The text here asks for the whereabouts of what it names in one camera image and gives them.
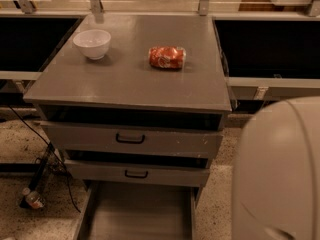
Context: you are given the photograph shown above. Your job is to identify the grey middle drawer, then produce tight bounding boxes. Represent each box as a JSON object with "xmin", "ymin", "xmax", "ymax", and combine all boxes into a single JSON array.
[{"xmin": 65, "ymin": 160, "xmax": 209, "ymax": 187}]

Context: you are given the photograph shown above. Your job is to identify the grey drawer cabinet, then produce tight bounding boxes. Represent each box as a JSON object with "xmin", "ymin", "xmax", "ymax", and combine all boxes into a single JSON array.
[{"xmin": 23, "ymin": 13, "xmax": 233, "ymax": 198}]

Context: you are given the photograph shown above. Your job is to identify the black drawer handle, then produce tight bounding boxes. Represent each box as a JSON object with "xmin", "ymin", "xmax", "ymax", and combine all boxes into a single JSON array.
[
  {"xmin": 124, "ymin": 170, "xmax": 149, "ymax": 179},
  {"xmin": 115, "ymin": 133, "xmax": 145, "ymax": 145}
]

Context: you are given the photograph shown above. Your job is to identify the grey top drawer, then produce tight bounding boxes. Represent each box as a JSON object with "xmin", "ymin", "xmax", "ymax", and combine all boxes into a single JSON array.
[{"xmin": 41, "ymin": 121, "xmax": 222, "ymax": 159}]

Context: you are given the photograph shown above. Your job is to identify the black stand on floor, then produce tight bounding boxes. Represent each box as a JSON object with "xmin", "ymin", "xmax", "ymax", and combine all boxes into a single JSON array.
[{"xmin": 19, "ymin": 142, "xmax": 55, "ymax": 209}]

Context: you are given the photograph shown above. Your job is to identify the crushed red soda can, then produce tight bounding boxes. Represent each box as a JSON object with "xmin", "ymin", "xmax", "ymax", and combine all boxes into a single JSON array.
[{"xmin": 148, "ymin": 46, "xmax": 186, "ymax": 69}]

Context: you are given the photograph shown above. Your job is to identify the black cable on floor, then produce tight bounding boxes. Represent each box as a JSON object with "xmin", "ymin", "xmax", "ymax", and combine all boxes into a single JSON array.
[{"xmin": 0, "ymin": 97, "xmax": 82, "ymax": 214}]

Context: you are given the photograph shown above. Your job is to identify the grey open bottom drawer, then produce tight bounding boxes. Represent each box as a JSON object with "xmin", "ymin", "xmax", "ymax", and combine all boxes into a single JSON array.
[{"xmin": 73, "ymin": 182, "xmax": 196, "ymax": 240}]

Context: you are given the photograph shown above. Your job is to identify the white ceramic bowl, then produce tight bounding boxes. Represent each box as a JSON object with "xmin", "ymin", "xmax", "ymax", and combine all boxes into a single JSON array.
[{"xmin": 73, "ymin": 29, "xmax": 111, "ymax": 60}]

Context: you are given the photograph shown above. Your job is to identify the black top drawer handle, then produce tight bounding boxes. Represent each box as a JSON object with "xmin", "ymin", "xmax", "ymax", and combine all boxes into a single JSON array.
[{"xmin": 115, "ymin": 133, "xmax": 145, "ymax": 145}]

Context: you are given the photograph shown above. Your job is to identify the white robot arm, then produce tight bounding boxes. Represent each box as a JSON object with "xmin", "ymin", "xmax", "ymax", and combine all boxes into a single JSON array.
[{"xmin": 232, "ymin": 97, "xmax": 320, "ymax": 240}]

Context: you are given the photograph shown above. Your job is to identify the plastic bottle on floor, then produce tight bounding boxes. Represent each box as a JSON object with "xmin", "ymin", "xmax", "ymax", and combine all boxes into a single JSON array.
[{"xmin": 22, "ymin": 188, "xmax": 45, "ymax": 209}]

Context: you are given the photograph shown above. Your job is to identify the black middle drawer handle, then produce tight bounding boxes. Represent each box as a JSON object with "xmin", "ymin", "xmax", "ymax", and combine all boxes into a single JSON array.
[{"xmin": 124, "ymin": 170, "xmax": 149, "ymax": 179}]

